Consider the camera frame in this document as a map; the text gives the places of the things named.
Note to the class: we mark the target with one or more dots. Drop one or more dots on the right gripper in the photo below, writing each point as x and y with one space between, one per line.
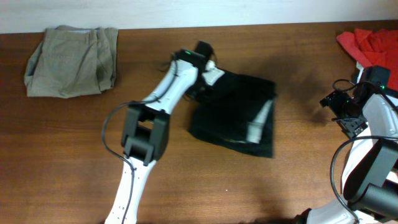
347 121

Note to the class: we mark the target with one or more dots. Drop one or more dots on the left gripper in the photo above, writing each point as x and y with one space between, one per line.
195 91

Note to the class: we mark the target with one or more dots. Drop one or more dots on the black shorts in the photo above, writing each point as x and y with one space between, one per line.
238 114

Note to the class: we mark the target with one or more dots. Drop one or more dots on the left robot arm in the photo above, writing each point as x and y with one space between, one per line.
146 128

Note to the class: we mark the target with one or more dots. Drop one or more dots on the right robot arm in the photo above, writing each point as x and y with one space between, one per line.
363 170

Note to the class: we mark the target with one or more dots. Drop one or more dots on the red shirt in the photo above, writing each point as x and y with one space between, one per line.
370 48

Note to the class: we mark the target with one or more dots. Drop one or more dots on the folded khaki shorts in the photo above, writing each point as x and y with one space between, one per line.
71 62

